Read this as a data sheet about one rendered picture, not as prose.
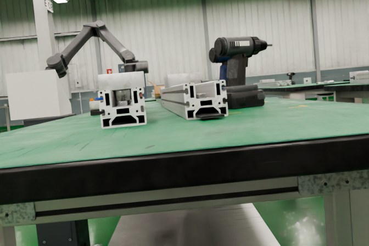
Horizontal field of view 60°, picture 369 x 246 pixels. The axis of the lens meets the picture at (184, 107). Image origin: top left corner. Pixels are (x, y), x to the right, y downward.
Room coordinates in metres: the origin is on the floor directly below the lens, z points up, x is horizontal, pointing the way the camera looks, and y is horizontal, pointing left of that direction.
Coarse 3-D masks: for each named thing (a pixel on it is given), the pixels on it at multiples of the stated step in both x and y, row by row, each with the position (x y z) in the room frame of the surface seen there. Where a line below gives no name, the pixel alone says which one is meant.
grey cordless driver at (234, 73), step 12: (240, 36) 0.99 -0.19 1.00; (216, 48) 0.97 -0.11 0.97; (228, 48) 0.95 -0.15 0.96; (240, 48) 0.96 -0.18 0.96; (252, 48) 0.98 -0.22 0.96; (264, 48) 1.01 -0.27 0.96; (228, 60) 0.98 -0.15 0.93; (240, 60) 0.97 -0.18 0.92; (228, 72) 0.97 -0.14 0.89; (240, 72) 0.97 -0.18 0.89; (228, 84) 0.98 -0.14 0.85; (240, 84) 0.97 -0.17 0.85; (228, 96) 0.95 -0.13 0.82; (240, 96) 0.95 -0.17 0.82; (252, 96) 0.96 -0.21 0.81; (264, 96) 0.98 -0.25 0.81; (228, 108) 0.96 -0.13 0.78
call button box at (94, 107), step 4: (96, 100) 1.33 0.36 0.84; (100, 100) 1.33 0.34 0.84; (92, 104) 1.32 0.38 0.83; (96, 104) 1.33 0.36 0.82; (92, 108) 1.32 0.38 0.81; (96, 108) 1.33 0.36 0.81; (92, 112) 1.32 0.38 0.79; (96, 112) 1.33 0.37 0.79; (100, 112) 1.33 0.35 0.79; (104, 112) 1.33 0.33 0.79
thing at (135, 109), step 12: (108, 96) 0.78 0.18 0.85; (132, 96) 0.71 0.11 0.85; (108, 108) 0.71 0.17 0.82; (120, 108) 0.71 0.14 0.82; (132, 108) 0.71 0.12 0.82; (144, 108) 0.82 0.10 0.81; (108, 120) 0.82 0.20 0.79; (120, 120) 0.84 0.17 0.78; (132, 120) 0.80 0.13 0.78; (144, 120) 0.74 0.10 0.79
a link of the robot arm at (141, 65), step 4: (128, 56) 1.71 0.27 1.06; (128, 60) 1.70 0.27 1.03; (132, 60) 1.70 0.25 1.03; (136, 60) 1.70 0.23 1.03; (140, 64) 1.67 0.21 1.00; (144, 64) 1.67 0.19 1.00; (140, 68) 1.67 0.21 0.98; (144, 68) 1.67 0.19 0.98; (148, 68) 1.71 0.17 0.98; (144, 72) 1.68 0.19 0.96; (148, 72) 1.68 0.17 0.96
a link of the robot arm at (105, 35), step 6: (96, 24) 1.94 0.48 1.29; (102, 24) 1.92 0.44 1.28; (102, 30) 1.92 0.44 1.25; (108, 30) 1.93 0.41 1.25; (102, 36) 1.91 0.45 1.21; (108, 36) 1.88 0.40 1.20; (114, 36) 1.88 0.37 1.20; (108, 42) 1.86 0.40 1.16; (114, 42) 1.83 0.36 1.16; (114, 48) 1.81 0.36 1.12; (120, 48) 1.79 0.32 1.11; (126, 48) 1.79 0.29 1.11; (120, 54) 1.75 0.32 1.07; (132, 54) 1.73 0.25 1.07
